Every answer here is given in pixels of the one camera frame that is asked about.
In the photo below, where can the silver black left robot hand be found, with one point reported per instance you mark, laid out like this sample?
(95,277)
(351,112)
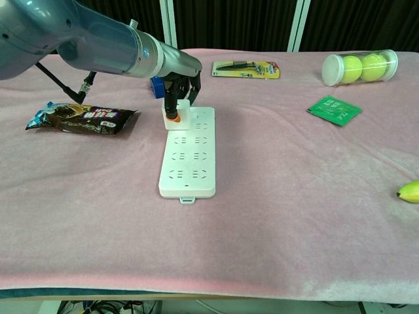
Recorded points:
(181,65)

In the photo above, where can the white power adapter cube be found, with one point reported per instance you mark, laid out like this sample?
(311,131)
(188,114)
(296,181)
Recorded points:
(184,118)

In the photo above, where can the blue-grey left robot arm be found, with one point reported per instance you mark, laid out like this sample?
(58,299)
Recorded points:
(98,45)

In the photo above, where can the blue toy building block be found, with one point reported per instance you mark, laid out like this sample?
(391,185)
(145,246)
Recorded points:
(157,88)

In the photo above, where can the yellow razor blister pack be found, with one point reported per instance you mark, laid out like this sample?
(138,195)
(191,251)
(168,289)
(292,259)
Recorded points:
(245,69)

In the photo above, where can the black pleated curtain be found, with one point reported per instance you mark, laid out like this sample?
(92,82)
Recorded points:
(235,23)

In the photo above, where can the brown snack packet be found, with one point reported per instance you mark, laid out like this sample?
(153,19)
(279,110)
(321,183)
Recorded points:
(98,119)

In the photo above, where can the white power strip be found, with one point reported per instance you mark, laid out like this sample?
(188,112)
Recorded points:
(188,183)

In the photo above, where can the clear tennis ball tube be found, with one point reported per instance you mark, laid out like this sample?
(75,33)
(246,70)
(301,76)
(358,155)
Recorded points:
(332,70)

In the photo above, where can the green tea sachet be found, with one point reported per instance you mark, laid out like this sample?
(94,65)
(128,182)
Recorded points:
(334,110)

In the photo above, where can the pink fleece table cloth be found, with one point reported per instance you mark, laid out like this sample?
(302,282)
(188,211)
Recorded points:
(262,212)

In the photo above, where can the yellow tennis ball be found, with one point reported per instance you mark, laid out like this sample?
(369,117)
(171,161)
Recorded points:
(374,67)
(352,68)

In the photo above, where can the yellow banana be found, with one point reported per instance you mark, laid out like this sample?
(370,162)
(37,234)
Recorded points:
(410,192)

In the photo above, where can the white metal frame post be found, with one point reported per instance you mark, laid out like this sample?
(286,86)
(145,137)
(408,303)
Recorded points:
(168,19)
(299,26)

